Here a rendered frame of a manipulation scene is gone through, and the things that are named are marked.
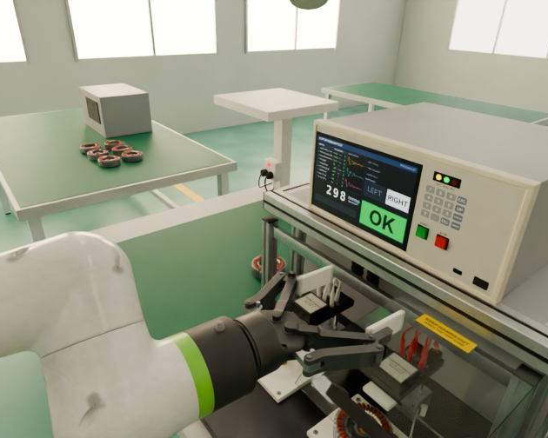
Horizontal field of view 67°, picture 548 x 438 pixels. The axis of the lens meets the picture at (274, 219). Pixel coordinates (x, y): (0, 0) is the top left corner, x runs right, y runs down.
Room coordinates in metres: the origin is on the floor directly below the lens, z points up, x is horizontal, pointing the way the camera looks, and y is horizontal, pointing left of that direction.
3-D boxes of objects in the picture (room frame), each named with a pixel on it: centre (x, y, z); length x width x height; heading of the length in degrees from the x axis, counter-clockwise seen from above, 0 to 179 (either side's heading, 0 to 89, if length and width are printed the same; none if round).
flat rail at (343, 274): (0.68, -0.18, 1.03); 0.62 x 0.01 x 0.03; 39
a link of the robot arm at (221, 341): (0.34, 0.06, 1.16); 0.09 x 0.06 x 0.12; 37
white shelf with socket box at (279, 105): (1.69, 0.01, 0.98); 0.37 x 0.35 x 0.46; 39
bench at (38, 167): (2.60, 1.22, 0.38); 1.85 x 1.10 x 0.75; 39
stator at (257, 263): (1.13, 0.01, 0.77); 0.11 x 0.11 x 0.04
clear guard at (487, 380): (0.46, -0.24, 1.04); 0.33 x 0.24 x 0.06; 129
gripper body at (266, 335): (0.39, 0.00, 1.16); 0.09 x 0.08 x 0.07; 127
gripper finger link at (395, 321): (0.41, -0.15, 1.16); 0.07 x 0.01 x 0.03; 127
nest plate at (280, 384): (0.71, -0.03, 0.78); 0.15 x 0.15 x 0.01; 39
